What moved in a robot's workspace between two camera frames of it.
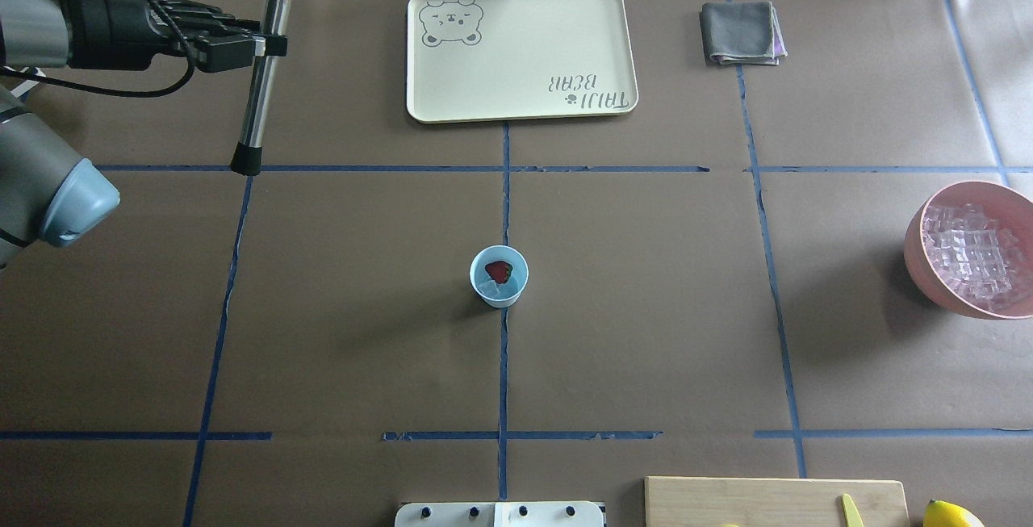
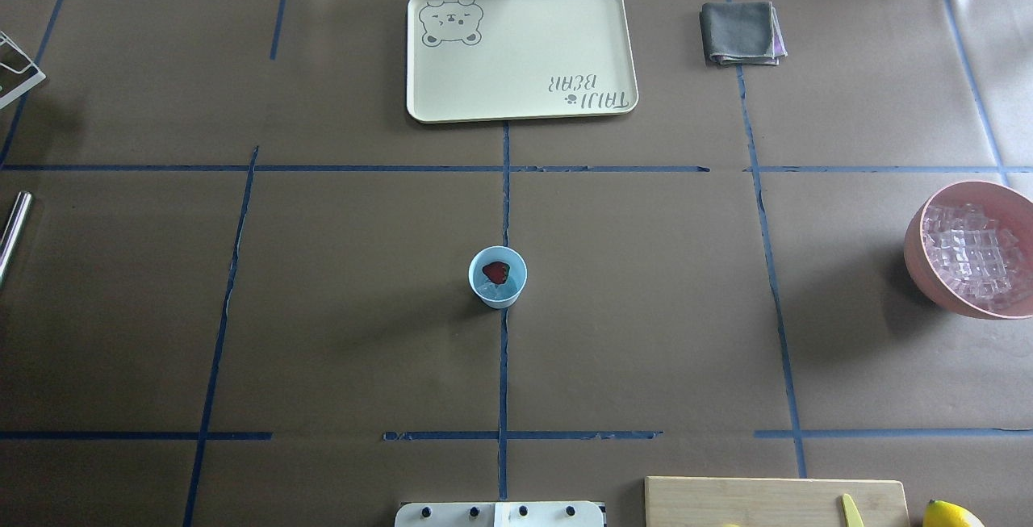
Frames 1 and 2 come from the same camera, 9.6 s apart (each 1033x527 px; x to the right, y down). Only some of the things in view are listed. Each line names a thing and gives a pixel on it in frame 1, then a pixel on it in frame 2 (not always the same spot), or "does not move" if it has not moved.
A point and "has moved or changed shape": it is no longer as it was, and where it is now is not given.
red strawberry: x=499 y=270 does not move
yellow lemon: x=940 y=513 does not move
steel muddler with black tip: x=248 y=156 has moved or changed shape
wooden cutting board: x=673 y=501 does not move
